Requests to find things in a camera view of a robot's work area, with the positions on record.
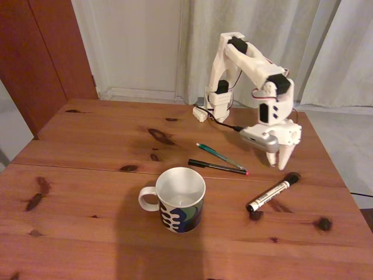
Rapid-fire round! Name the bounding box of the white marker with black cap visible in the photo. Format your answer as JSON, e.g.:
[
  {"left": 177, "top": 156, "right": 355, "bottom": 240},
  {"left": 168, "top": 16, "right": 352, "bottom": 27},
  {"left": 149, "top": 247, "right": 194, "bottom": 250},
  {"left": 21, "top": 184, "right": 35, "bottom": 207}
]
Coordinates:
[{"left": 245, "top": 172, "right": 301, "bottom": 213}]

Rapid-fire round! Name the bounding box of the black fineliner pen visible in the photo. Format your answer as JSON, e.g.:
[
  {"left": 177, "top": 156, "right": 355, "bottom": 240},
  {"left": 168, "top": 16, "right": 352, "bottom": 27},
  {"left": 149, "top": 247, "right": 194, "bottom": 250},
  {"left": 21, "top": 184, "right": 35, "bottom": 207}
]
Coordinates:
[{"left": 188, "top": 158, "right": 251, "bottom": 176}]

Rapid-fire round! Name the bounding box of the teal ballpoint pen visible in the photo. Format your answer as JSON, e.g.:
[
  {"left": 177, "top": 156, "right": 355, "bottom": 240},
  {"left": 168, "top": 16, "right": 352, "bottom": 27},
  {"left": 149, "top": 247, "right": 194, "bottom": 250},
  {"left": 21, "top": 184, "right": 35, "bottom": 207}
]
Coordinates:
[{"left": 195, "top": 142, "right": 247, "bottom": 170}]

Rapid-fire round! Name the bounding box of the white curtain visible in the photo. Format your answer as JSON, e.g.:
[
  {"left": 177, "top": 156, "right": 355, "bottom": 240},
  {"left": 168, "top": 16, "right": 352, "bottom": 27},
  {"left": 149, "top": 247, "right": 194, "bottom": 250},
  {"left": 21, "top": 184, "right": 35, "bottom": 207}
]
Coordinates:
[
  {"left": 177, "top": 0, "right": 342, "bottom": 109},
  {"left": 300, "top": 0, "right": 373, "bottom": 111}
]

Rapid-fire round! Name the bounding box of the white patterned mug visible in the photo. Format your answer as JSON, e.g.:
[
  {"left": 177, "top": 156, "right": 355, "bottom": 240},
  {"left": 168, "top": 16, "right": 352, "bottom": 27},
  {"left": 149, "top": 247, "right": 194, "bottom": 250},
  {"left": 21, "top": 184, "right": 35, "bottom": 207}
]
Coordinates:
[{"left": 138, "top": 166, "right": 206, "bottom": 234}]

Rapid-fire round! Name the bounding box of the brown wooden door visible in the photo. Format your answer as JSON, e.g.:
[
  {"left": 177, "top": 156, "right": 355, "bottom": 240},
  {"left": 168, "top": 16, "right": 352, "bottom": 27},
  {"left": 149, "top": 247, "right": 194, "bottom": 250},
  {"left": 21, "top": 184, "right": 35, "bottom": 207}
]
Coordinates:
[{"left": 0, "top": 0, "right": 98, "bottom": 141}]

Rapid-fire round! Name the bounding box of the black camera cable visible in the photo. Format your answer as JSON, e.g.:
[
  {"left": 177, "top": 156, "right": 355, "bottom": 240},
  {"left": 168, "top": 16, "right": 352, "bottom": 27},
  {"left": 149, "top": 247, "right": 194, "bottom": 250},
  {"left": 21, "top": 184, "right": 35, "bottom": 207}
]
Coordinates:
[{"left": 200, "top": 106, "right": 242, "bottom": 132}]

